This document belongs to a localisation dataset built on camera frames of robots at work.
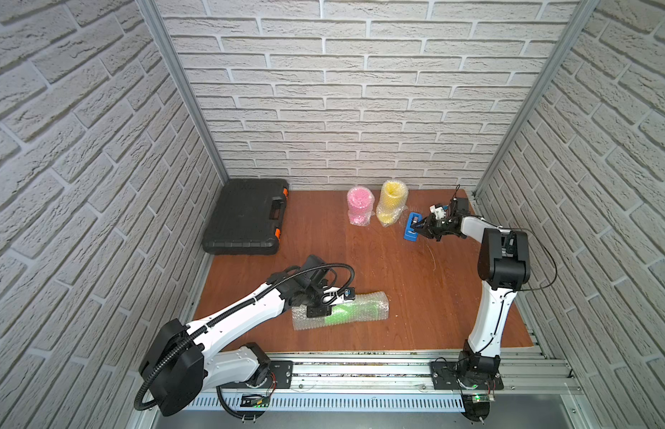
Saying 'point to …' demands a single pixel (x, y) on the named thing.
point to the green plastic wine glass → (352, 313)
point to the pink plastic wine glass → (360, 201)
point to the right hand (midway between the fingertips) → (418, 226)
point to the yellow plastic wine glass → (393, 194)
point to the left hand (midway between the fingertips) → (334, 296)
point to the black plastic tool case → (248, 217)
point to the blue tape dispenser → (413, 218)
